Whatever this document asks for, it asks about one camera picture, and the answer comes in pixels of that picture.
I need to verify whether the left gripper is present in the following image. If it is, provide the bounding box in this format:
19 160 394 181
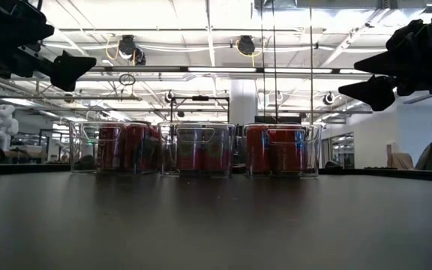
0 0 98 92

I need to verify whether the clear plastic bin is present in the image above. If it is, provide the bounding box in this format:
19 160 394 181
157 121 237 178
241 122 323 179
68 120 161 176

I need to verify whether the red Coke can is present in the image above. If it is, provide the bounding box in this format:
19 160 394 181
244 125 278 174

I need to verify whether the cardboard box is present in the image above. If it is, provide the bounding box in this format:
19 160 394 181
386 143 415 170

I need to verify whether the white robot figure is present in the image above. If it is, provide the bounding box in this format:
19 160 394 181
0 103 20 152

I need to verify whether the white column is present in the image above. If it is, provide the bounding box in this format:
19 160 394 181
230 78 258 125

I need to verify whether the black metal stand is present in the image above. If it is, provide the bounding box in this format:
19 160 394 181
169 95 231 124

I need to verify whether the long ceiling light bar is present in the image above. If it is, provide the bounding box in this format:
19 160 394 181
84 65 374 75

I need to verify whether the black cable hoop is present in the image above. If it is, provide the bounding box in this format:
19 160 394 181
118 72 137 86

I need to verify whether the black hanging cable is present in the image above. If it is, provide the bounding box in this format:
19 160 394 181
260 0 266 123
273 0 278 123

